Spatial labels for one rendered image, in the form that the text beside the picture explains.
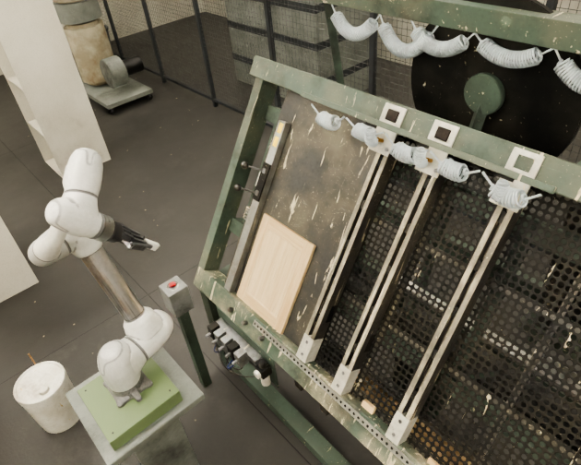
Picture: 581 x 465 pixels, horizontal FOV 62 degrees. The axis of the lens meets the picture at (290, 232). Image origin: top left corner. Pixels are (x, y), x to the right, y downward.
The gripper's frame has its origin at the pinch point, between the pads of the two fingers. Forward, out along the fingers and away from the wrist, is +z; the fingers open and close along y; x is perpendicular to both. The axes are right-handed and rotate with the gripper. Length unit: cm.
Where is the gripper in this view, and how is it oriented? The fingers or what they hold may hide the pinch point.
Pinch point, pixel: (150, 244)
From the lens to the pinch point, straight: 187.1
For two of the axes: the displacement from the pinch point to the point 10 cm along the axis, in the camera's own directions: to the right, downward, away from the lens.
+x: -6.9, 7.1, 1.6
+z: 4.8, 2.7, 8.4
